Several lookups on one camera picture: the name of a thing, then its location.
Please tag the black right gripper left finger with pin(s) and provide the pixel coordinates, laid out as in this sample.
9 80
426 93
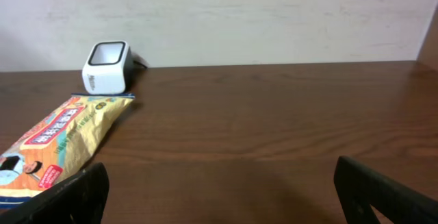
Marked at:
81 198

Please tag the yellow snack chip bag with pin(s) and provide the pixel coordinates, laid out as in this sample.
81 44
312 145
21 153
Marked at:
58 146

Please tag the white barcode scanner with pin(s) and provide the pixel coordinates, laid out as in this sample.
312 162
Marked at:
108 69

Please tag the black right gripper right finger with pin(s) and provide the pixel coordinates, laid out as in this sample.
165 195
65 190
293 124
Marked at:
361 189

